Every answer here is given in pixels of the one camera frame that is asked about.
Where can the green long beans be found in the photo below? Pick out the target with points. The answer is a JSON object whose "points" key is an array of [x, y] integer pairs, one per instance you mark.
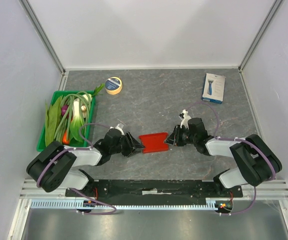
{"points": [[64, 122]]}

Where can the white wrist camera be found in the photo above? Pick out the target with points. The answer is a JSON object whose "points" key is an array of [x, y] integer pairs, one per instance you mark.
{"points": [[119, 127], [184, 119]]}

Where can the masking tape roll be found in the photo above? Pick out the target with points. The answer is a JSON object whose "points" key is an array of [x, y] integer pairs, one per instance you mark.
{"points": [[113, 85]]}

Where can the razor package box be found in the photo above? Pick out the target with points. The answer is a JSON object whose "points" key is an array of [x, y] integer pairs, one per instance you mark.
{"points": [[213, 88]]}

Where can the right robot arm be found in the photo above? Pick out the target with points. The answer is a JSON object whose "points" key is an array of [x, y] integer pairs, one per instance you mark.
{"points": [[256, 163]]}

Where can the bok choy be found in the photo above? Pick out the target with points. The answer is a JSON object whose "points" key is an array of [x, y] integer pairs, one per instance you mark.
{"points": [[77, 121]]}

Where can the purple onion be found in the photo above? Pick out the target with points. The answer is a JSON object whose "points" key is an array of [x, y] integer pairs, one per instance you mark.
{"points": [[64, 110]]}

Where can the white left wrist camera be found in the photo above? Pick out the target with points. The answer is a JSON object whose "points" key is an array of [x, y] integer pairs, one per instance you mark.
{"points": [[119, 127]]}

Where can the green leafy vegetables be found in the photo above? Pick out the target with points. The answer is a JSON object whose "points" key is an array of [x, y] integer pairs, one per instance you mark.
{"points": [[52, 116]]}

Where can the red paper box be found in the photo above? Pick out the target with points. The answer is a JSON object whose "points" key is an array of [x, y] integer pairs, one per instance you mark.
{"points": [[154, 142]]}

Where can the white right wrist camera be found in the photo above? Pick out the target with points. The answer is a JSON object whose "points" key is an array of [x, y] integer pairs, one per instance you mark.
{"points": [[184, 119]]}

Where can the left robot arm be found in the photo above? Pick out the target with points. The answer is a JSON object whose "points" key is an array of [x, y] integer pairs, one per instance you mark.
{"points": [[59, 165]]}

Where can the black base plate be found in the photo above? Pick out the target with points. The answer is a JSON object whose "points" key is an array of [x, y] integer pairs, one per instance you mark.
{"points": [[154, 192]]}

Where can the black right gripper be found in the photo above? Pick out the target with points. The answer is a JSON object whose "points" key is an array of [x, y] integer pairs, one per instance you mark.
{"points": [[178, 136]]}

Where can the green plastic tray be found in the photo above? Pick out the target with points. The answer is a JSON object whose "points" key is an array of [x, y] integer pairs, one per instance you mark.
{"points": [[59, 125]]}

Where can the orange carrot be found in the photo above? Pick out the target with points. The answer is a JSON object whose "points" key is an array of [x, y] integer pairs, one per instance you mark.
{"points": [[65, 138]]}

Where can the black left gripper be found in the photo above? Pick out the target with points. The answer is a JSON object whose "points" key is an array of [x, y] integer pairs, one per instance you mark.
{"points": [[132, 145]]}

